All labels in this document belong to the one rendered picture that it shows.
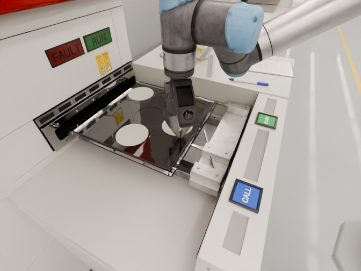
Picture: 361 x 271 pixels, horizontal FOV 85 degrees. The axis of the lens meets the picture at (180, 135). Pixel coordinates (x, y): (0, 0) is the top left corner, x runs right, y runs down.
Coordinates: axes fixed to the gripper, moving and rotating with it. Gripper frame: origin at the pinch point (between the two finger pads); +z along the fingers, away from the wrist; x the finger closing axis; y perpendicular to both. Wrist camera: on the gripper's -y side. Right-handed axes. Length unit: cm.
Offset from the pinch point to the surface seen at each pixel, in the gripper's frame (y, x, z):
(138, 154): -4.3, 12.4, 1.6
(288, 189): 26, -87, 92
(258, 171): -18.4, -14.7, -4.0
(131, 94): 27.7, 15.2, 1.6
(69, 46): 21.3, 29.2, -19.6
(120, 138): 3.1, 18.0, 1.6
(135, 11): 293, 22, 23
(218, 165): -9.9, -9.2, 3.6
